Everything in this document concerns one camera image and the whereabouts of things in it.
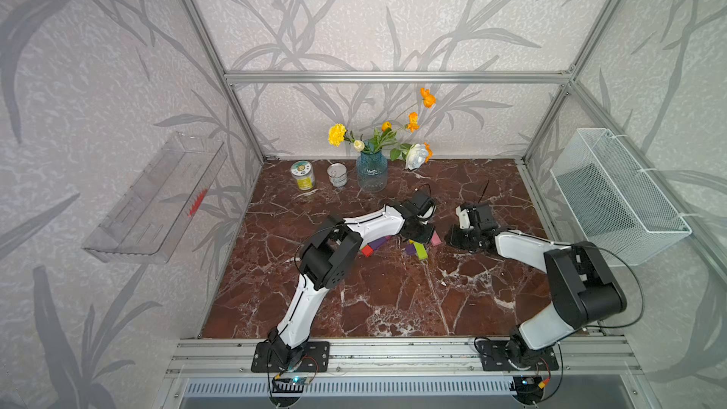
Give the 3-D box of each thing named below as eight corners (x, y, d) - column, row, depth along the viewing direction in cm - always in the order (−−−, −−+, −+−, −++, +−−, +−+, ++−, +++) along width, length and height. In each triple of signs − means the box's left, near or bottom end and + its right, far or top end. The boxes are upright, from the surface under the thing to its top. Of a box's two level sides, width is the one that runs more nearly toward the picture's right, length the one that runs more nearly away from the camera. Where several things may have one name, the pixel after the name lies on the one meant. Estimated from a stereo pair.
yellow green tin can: (294, 190, 113) (288, 176, 106) (298, 175, 118) (293, 160, 111) (313, 190, 113) (308, 176, 106) (316, 175, 118) (312, 160, 111)
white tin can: (328, 186, 113) (326, 178, 109) (330, 171, 118) (328, 163, 114) (347, 186, 113) (345, 178, 109) (348, 171, 118) (347, 163, 114)
